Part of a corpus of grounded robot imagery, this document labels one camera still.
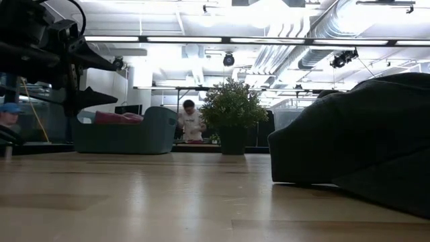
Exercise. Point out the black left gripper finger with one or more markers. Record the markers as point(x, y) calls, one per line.
point(95, 98)
point(94, 58)

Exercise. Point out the maroon baseball cap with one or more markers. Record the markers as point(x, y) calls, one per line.
point(107, 118)

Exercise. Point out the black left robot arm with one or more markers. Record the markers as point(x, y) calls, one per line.
point(23, 47)

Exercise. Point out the round black ceiling fixture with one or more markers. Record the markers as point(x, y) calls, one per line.
point(228, 60)
point(118, 63)

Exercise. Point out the black computer monitor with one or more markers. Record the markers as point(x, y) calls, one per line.
point(129, 109)

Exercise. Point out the teal plastic bin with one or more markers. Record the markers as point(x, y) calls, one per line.
point(134, 138)

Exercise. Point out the blue cap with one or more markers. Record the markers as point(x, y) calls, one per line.
point(10, 108)

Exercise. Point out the person seated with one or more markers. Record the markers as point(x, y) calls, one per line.
point(8, 126)

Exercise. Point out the person standing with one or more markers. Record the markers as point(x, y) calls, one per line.
point(191, 124)

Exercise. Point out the green potted plant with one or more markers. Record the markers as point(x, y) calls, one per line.
point(231, 107)

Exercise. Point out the black cabinet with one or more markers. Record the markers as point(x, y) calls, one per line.
point(265, 129)

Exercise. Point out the clear plastic bin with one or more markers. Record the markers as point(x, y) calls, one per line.
point(285, 117)

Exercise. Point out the black hanging ceiling device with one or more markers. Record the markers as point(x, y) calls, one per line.
point(342, 58)

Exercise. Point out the black baseball cap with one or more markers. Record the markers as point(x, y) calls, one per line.
point(363, 134)

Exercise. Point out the black aluminium table frame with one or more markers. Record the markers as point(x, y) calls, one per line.
point(40, 148)

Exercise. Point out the silver ventilation duct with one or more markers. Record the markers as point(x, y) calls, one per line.
point(322, 33)

